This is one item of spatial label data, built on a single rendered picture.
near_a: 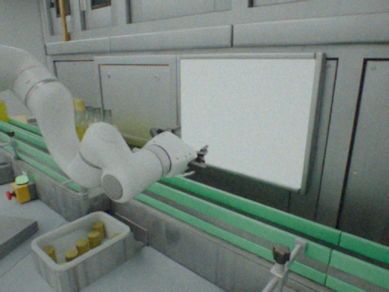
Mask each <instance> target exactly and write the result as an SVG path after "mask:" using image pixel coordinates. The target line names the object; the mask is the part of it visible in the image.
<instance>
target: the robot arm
mask: <svg viewBox="0 0 389 292"><path fill-rule="evenodd" d="M4 90H11V91H12V93H13V94H15V96H16V97H18V99H19V100H20V101H21V102H22V103H23V104H24V105H25V106H26V108H28V110H29V111H31V113H32V114H34V116H35V118H36V120H37V122H38V126H39V128H40V131H41V132H42V136H43V138H44V140H45V142H46V146H47V148H48V149H49V153H50V154H51V156H52V157H53V160H54V161H55V162H56V163H57V165H58V166H59V167H61V169H62V170H63V171H65V173H66V174H67V175H68V176H69V177H70V178H71V179H72V180H74V181H75V182H76V183H77V184H78V185H80V186H84V187H87V188H95V187H97V186H101V185H102V186H103V191H104V192H105V193H106V194H107V195H108V196H109V197H110V198H111V199H112V200H114V201H116V202H127V201H130V200H131V199H133V198H134V197H135V196H137V195H139V193H141V192H143V191H144V190H145V189H147V188H148V187H150V186H152V185H153V184H154V183H156V182H157V181H158V180H159V179H161V178H163V177H166V178H170V177H173V176H175V175H177V174H179V173H182V172H183V171H185V170H187V169H188V168H189V167H190V168H195V169H197V170H200V171H204V169H205V168H206V163H205V162H206V160H205V158H204V156H206V155H207V152H208V150H207V149H208V147H209V145H208V144H206V145H205V146H204V147H202V148H201V149H200V150H199V151H196V150H195V149H194V148H192V147H191V146H189V145H188V144H186V143H185V142H184V141H183V140H182V139H180V138H177V135H178V133H179V132H180V129H181V128H182V126H181V125H178V126H176V127H174V128H172V129H170V128H167V129H162V128H158V129H150V131H149V133H150V135H151V137H152V139H151V140H150V141H149V142H148V143H147V144H145V146H144V147H143V148H142V149H139V148H134V149H133V151H132V152H131V150H130V149H129V147H128V145H127V144H126V143H125V139H124V138H123V137H122V136H121V135H120V133H119V132H118V131H117V129H115V128H114V127H113V126H111V125H109V124H107V123H105V122H96V123H94V124H92V125H90V127H89V128H88V130H86V132H85V135H84V137H83V139H82V141H81V142H80V141H79V139H78V137H77V132H76V128H75V124H74V103H73V98H72V96H71V94H70V91H69V90H68V89H67V88H66V86H64V85H62V83H61V82H60V81H59V80H58V79H57V78H56V77H55V76H54V75H53V74H52V73H51V72H50V71H49V69H48V68H46V67H45V66H44V65H43V64H42V62H40V61H39V59H37V58H36V56H35V55H32V53H30V52H27V51H26V50H23V49H16V48H14V47H11V46H3V45H1V44H0V92H2V91H4ZM196 155H197V157H196V158H195V156H196Z"/></svg>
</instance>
